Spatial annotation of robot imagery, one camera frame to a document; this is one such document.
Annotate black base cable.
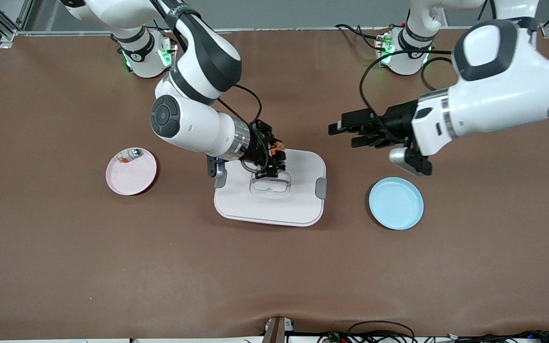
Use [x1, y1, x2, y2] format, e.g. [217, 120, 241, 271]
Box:
[335, 23, 389, 52]

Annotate coloured wire bundle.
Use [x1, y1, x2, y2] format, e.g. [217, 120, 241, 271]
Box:
[317, 331, 351, 343]

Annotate black cable bundle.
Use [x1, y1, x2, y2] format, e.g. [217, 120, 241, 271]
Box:
[446, 330, 549, 343]

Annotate black looped cable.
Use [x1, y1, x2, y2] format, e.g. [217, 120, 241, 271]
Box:
[346, 320, 417, 343]

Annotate small items on pink plate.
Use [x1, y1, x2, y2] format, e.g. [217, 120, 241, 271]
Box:
[116, 149, 142, 164]

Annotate silver table edge rail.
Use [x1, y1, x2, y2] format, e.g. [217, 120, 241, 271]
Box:
[0, 26, 544, 36]

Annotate light blue round plate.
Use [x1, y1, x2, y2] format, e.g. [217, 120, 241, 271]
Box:
[368, 177, 424, 231]

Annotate pink round plate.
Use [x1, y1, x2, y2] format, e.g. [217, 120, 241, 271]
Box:
[105, 147, 158, 196]

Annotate pink box with white lid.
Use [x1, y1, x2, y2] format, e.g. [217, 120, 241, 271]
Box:
[213, 149, 327, 227]

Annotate white left camera bracket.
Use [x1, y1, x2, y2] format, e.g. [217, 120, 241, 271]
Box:
[412, 102, 452, 157]

